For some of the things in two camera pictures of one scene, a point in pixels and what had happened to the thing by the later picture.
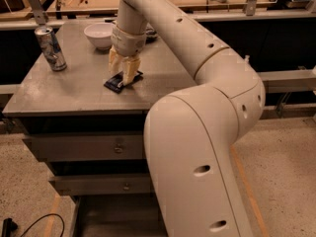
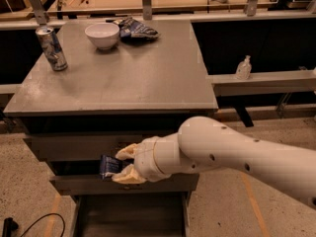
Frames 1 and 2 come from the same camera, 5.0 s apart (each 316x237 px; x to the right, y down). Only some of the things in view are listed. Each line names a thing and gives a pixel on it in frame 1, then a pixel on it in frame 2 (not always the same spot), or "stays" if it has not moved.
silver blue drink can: [50, 47] stays
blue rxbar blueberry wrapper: [117, 81] → [110, 165]
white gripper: [127, 41] → [145, 159]
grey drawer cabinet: [91, 142] stays
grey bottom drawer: [117, 215] stays
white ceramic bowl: [100, 35] stays
